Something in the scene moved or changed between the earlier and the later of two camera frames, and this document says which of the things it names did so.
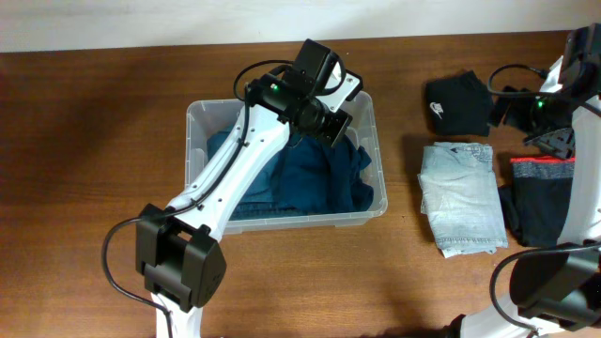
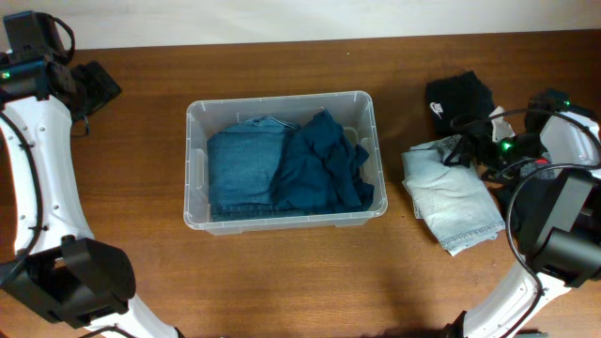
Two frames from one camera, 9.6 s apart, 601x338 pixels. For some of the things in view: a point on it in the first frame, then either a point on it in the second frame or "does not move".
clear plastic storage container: (312, 183) does not move
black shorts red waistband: (535, 205) does not move
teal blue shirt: (314, 176) does not move
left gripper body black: (336, 127) to (100, 85)
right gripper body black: (519, 115) to (492, 151)
